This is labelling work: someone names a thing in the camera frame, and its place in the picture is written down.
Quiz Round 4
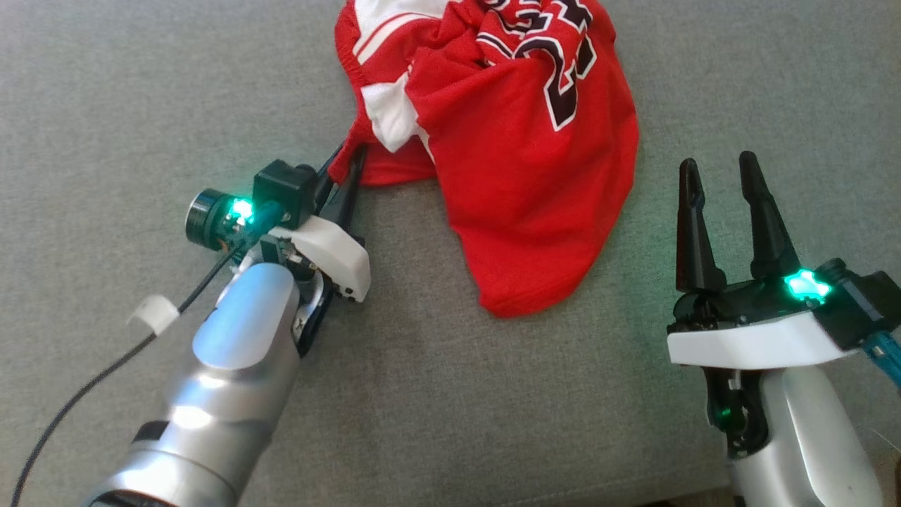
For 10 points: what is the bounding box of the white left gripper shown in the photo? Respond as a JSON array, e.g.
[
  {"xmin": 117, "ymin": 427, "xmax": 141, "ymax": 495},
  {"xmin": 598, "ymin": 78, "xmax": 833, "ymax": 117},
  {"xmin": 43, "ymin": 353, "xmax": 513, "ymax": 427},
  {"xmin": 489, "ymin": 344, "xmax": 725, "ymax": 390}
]
[{"xmin": 260, "ymin": 144, "xmax": 372, "ymax": 356}]

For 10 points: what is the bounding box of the grey fabric sofa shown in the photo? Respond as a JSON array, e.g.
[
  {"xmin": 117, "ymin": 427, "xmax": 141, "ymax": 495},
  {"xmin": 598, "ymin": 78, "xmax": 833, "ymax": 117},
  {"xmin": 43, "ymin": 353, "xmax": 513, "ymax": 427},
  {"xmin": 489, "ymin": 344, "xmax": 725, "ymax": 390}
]
[{"xmin": 0, "ymin": 0, "xmax": 901, "ymax": 507}]

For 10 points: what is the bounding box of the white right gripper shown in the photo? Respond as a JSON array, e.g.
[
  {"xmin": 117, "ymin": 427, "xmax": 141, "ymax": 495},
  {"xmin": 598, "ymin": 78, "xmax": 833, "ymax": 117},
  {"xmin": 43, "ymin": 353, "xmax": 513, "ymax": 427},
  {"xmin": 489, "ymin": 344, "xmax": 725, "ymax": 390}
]
[{"xmin": 667, "ymin": 151, "xmax": 856, "ymax": 458}]

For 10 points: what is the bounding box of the white tape tab on cable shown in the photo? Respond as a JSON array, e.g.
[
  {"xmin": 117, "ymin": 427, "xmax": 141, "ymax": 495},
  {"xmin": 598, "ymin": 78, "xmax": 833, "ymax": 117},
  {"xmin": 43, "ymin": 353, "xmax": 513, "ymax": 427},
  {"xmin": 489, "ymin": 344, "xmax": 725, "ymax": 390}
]
[{"xmin": 127, "ymin": 296, "xmax": 180, "ymax": 336}]

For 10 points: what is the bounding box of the red basketball jersey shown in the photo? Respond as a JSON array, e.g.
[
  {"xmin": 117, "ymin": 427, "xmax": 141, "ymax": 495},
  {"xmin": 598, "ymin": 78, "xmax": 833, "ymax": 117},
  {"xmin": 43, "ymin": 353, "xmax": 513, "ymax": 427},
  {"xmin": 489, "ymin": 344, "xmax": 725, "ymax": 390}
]
[{"xmin": 405, "ymin": 0, "xmax": 641, "ymax": 319}]

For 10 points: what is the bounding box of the teal right arm cable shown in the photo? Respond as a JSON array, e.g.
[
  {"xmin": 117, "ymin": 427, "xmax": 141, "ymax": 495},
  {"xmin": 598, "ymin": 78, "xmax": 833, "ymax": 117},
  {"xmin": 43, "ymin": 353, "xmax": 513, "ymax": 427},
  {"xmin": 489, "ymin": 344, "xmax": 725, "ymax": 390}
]
[{"xmin": 862, "ymin": 331, "xmax": 901, "ymax": 389}]

